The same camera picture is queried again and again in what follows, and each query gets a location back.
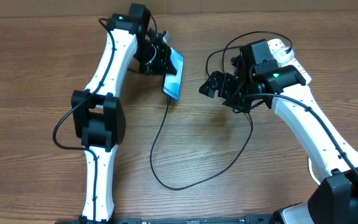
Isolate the black USB charger cable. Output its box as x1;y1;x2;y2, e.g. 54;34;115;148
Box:
149;30;293;191

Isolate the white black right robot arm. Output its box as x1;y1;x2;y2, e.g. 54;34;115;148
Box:
200;39;358;223

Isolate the white power strip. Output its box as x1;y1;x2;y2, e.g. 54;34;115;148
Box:
267;39;311;85

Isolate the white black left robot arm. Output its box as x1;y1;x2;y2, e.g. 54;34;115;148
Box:
52;3;184;223

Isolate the white charger plug adapter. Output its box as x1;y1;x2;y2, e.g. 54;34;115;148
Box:
273;47;295;64

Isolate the blue Galaxy smartphone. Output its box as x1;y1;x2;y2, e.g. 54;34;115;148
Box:
162;48;184;100

